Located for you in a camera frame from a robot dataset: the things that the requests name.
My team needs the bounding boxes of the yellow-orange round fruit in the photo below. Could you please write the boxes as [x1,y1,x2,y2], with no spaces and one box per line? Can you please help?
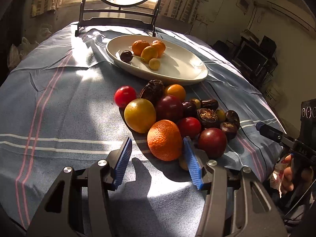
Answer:
[124,99,156,134]

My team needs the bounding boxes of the dark avocado-like fruit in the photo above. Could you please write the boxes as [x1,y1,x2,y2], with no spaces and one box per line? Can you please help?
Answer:
[139,79,165,106]

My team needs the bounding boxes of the dark red plum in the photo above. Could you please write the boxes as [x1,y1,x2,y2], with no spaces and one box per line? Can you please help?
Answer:
[197,128,228,159]
[155,95,183,121]

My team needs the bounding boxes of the dark red plum back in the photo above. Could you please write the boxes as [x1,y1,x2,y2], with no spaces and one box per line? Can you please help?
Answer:
[155,95,183,121]

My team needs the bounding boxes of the small mandarin orange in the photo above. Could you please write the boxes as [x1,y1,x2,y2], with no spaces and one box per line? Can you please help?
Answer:
[131,40,150,56]

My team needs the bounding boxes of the round painted screen ornament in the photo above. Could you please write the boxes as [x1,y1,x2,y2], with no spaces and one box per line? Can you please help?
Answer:
[74,0,162,37]

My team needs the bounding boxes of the dark wrinkled passion fruit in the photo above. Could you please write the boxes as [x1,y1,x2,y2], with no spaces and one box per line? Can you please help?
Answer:
[197,108,220,128]

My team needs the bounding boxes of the textured mandarin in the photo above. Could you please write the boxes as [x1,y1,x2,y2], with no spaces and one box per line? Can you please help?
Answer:
[147,120,183,162]

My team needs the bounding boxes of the white oval plate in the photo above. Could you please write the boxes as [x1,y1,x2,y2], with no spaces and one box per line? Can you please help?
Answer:
[106,35,208,85]

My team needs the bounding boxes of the red cherry tomato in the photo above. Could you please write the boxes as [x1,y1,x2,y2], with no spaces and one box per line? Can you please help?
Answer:
[114,86,137,108]

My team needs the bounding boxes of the brown wrinkled fruit front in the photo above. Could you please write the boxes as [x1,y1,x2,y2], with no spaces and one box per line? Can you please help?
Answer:
[220,122,238,141]

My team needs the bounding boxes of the blue striped tablecloth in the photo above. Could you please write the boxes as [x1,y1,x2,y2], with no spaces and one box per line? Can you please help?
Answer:
[0,20,287,232]

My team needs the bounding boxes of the small yellow-green fruit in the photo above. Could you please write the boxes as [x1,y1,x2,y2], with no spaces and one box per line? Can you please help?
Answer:
[148,58,161,71]

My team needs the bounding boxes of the person's right hand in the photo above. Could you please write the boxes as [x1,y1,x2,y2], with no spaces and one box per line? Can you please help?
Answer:
[281,153,314,195]

